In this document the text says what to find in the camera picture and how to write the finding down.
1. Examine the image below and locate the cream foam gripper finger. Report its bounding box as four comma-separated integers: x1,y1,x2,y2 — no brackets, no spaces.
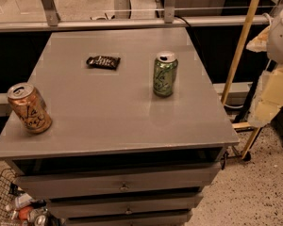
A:
246,25,271,53
247,64,283,127

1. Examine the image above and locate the green La Croix can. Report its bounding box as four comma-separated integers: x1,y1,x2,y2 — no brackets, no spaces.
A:
153,51,178,97

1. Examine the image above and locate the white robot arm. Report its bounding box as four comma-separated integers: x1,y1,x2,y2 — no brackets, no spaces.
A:
246,9,283,127

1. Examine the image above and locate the orange La Croix can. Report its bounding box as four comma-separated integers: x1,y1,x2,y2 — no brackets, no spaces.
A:
8,83,52,134

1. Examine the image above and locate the silver can in basket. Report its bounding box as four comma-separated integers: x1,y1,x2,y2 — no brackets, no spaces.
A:
34,215,48,226

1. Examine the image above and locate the grey drawer cabinet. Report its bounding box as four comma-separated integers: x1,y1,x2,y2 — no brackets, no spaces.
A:
0,28,238,226

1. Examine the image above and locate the black snack bar wrapper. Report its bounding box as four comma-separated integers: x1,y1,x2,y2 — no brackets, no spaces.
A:
86,56,121,70

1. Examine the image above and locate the grey metal railing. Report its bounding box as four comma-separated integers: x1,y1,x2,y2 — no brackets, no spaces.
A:
0,0,283,34

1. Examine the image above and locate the white bottle in basket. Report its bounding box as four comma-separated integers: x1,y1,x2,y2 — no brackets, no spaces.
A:
6,193,34,212

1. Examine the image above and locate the orange item in basket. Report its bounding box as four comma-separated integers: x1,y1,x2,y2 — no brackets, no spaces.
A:
18,206,33,220

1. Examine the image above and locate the black wire basket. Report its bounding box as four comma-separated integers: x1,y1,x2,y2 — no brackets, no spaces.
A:
0,169,19,224

